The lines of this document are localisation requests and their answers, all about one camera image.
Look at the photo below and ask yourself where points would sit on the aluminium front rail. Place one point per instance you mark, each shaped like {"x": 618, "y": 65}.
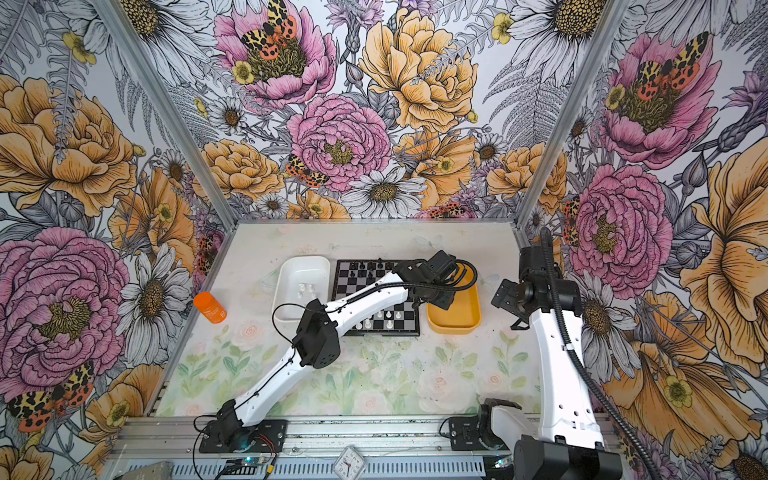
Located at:
{"x": 308, "y": 436}

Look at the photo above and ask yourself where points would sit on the white plastic tub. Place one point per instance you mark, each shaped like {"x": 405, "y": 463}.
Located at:
{"x": 301, "y": 279}

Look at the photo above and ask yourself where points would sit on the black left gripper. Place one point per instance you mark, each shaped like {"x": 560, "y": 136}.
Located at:
{"x": 445, "y": 299}

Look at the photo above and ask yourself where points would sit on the black white chessboard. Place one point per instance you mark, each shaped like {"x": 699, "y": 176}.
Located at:
{"x": 380, "y": 309}

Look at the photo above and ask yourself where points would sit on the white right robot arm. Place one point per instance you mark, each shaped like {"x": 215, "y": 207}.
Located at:
{"x": 568, "y": 442}

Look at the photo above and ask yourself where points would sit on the white analog clock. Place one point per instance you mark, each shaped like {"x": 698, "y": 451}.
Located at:
{"x": 350, "y": 464}

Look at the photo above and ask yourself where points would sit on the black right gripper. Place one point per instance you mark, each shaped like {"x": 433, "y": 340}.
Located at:
{"x": 505, "y": 297}

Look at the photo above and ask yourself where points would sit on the orange pill bottle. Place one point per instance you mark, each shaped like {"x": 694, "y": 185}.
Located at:
{"x": 210, "y": 308}

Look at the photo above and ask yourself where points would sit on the yellow plastic tub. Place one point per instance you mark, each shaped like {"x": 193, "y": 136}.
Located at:
{"x": 464, "y": 315}

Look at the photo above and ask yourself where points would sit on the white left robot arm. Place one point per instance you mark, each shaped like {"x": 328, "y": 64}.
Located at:
{"x": 316, "y": 343}

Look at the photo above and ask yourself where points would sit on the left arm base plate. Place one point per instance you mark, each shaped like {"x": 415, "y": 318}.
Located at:
{"x": 221, "y": 437}

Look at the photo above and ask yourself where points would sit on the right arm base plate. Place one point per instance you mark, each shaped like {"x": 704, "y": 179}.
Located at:
{"x": 464, "y": 434}

